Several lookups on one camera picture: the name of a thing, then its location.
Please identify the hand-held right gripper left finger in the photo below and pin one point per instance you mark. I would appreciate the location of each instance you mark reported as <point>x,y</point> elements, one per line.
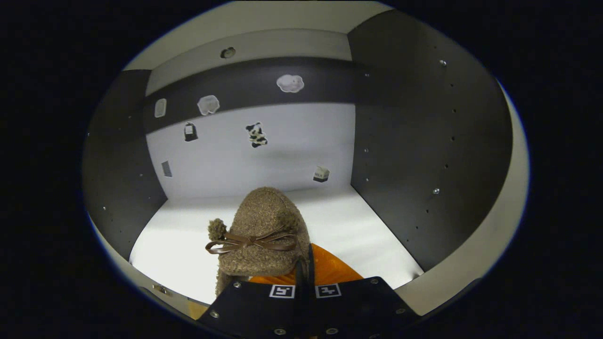
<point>254,310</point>

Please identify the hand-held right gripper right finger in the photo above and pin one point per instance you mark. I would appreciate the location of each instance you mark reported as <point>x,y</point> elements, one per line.
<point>358,306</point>

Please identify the brown fuzzy shoe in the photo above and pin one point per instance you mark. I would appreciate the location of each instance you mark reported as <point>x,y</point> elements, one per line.
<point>264,216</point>

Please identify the white shoe cabinet door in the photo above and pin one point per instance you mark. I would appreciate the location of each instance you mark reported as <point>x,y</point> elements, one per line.
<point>141,280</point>
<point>490,245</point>

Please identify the white shoe cabinet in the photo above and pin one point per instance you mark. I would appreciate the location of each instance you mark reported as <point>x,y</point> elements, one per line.
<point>400,141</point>

